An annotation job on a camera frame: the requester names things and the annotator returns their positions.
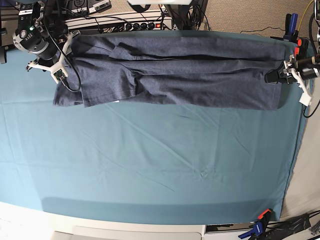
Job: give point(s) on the black camera cable image left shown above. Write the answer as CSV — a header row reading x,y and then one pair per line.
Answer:
x,y
62,51

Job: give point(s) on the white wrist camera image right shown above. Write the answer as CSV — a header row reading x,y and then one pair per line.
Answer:
x,y
306,99

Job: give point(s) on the orange blue clamp bottom right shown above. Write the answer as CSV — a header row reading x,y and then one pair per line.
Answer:
x,y
259,227

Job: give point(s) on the white drawer unit front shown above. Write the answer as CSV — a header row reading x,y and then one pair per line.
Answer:
x,y
90,233

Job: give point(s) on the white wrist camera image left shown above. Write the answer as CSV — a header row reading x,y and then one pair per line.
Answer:
x,y
58,73

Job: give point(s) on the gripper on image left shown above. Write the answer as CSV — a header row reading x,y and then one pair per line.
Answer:
x,y
60,33

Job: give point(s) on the black camera cable image right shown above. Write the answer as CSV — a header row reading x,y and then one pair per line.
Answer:
x,y
313,67

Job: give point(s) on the white overhead mount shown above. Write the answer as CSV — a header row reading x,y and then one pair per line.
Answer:
x,y
159,2

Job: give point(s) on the blue black clamp top right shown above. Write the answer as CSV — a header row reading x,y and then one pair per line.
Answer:
x,y
291,34

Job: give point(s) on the white power strip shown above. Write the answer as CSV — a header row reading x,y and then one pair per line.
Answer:
x,y
118,25

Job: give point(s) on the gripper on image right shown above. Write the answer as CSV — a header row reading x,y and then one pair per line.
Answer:
x,y
291,68

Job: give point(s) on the orange black clamp top right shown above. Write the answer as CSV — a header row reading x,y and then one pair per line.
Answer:
x,y
300,51

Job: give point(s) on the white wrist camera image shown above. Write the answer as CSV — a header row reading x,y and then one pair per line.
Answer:
x,y
58,73
306,99

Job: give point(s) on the blue-grey heathered T-shirt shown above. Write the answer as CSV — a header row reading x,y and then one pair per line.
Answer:
x,y
215,72

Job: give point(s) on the black bag bottom right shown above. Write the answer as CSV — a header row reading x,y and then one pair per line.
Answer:
x,y
289,227

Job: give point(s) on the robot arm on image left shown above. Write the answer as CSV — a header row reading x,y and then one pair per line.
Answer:
x,y
30,35

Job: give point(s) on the teal table cloth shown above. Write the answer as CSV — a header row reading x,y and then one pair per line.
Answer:
x,y
144,163

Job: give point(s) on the black camera cable image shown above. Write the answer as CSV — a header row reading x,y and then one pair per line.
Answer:
x,y
313,67
62,51

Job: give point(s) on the black clamp left edge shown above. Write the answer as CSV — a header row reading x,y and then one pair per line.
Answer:
x,y
3,52

